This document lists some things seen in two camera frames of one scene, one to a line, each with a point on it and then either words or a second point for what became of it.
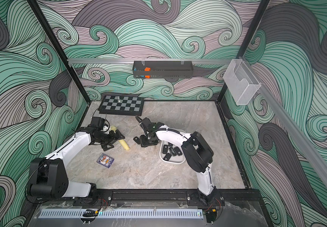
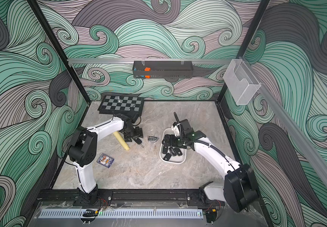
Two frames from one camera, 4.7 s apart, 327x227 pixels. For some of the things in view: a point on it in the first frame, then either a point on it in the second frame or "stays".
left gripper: [117, 135] -> [139, 134]
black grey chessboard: [121, 105] stays
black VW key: [165, 149] stays
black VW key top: [167, 157] stays
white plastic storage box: [171, 153] stays
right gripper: [146, 141] -> [174, 142]
